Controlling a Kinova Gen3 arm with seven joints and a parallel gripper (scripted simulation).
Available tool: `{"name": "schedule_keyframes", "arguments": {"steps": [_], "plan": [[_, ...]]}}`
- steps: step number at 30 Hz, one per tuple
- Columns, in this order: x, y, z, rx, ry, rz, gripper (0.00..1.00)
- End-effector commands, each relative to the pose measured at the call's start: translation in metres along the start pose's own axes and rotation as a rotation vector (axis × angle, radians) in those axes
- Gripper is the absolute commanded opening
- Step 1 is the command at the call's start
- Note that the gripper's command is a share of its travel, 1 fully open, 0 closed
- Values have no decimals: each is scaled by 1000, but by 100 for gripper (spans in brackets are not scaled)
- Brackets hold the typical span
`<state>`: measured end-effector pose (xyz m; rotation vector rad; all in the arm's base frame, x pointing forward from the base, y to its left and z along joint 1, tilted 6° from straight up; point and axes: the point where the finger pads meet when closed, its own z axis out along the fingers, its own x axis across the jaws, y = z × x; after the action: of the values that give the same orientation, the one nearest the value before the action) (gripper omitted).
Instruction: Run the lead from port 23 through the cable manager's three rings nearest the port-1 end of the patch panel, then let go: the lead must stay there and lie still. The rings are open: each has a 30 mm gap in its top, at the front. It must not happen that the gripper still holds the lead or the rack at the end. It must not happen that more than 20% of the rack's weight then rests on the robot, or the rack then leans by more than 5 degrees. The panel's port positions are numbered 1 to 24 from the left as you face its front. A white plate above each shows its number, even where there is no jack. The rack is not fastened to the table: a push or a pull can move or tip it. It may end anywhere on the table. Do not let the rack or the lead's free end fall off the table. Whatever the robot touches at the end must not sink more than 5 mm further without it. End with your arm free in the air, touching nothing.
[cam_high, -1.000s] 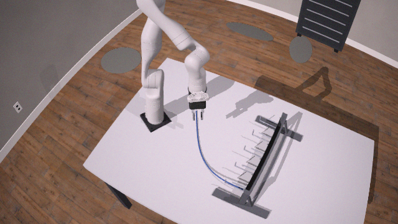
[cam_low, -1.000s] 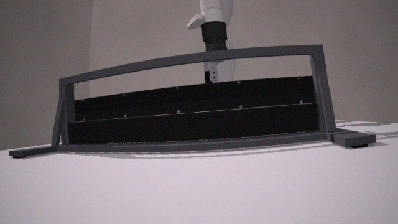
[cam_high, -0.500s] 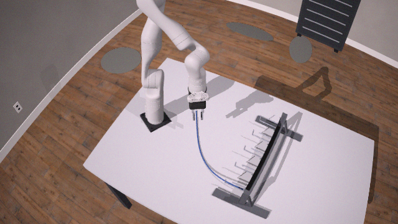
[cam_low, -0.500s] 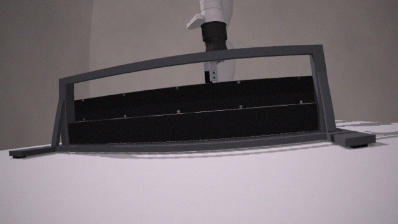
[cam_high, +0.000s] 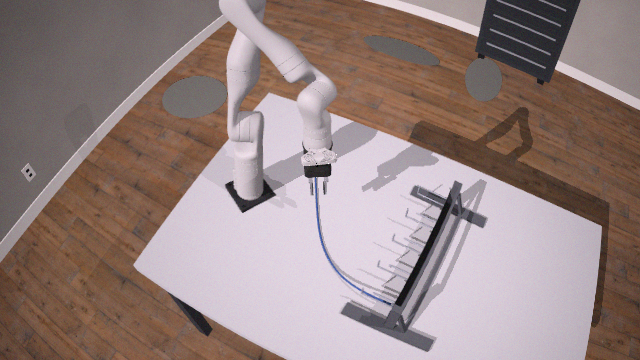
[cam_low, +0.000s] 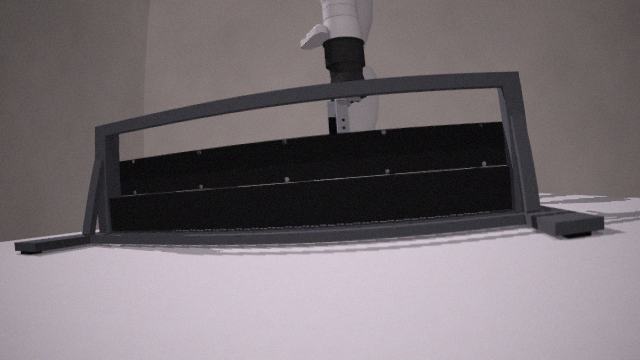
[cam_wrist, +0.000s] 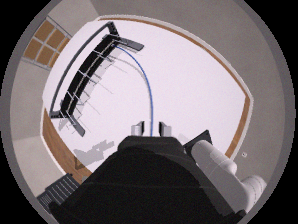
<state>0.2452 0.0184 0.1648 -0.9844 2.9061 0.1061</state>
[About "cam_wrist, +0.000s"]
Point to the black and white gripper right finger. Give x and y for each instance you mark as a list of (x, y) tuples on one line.
[(164, 130)]

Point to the grey metal rack with black panel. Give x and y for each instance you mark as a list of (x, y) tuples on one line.
[(88, 67)]

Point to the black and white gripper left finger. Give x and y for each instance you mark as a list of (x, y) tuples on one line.
[(135, 129)]

